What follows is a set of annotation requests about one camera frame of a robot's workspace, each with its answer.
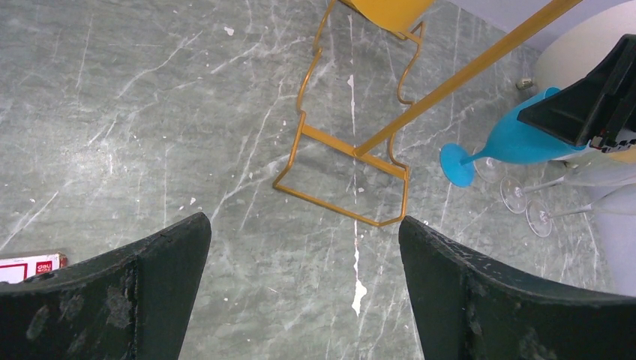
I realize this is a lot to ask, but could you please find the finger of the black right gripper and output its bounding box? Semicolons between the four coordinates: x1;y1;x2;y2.
517;34;635;146

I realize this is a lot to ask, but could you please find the small red white box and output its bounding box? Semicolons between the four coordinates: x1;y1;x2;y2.
1;252;68;284

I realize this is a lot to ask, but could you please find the round beige drawer cabinet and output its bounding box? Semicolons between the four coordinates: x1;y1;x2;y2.
516;1;635;91

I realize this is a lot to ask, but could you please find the yellow wine glass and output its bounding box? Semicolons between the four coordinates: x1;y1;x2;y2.
343;0;434;32

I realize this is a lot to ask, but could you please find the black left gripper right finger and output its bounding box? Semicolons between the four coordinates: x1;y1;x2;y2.
398;216;635;359

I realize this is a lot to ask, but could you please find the blue wine glass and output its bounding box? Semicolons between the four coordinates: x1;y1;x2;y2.
439;87;586;188

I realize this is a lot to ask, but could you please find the gold wire glass rack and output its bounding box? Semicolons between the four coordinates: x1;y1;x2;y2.
272;0;578;227

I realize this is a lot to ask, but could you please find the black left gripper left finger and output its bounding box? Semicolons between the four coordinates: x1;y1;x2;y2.
1;212;212;359

